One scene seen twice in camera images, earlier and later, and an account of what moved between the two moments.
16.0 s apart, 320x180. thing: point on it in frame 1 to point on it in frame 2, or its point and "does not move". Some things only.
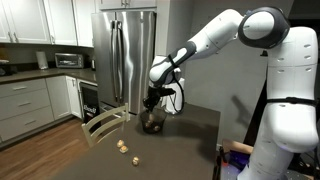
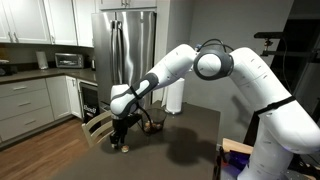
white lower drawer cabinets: (26, 105) does not move
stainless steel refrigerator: (123, 46) does not move
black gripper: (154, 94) to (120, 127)
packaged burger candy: (123, 149) does not move
